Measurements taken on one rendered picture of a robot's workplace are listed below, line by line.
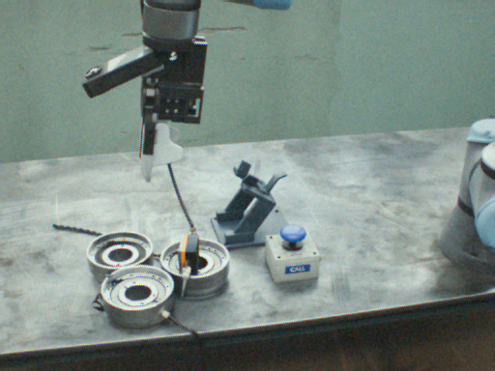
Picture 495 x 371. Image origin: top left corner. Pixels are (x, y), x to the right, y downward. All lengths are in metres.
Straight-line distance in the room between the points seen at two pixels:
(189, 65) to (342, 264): 0.41
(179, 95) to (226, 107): 1.77
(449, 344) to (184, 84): 0.75
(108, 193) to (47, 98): 1.37
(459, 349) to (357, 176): 0.40
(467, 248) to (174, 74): 0.54
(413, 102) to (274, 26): 0.72
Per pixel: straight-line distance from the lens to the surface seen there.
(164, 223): 1.19
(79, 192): 1.31
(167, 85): 0.91
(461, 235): 1.11
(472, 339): 1.38
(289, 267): 1.02
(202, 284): 0.99
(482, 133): 1.04
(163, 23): 0.87
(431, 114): 2.98
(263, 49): 2.62
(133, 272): 1.02
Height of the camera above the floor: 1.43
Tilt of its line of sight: 29 degrees down
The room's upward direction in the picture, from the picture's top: straight up
